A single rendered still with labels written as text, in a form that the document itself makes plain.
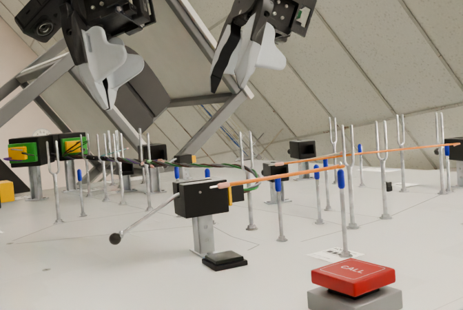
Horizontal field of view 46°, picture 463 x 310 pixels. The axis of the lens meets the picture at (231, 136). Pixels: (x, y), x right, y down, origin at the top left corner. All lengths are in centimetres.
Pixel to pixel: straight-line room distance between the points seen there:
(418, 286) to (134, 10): 42
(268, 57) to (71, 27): 23
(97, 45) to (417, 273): 41
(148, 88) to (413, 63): 213
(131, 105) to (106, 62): 110
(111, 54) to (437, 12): 272
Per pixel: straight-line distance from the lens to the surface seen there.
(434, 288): 54
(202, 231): 66
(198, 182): 65
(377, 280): 46
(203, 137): 174
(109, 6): 62
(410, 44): 343
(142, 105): 174
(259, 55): 65
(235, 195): 67
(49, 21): 70
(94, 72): 62
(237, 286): 55
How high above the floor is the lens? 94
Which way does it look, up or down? 25 degrees up
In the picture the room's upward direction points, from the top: 42 degrees clockwise
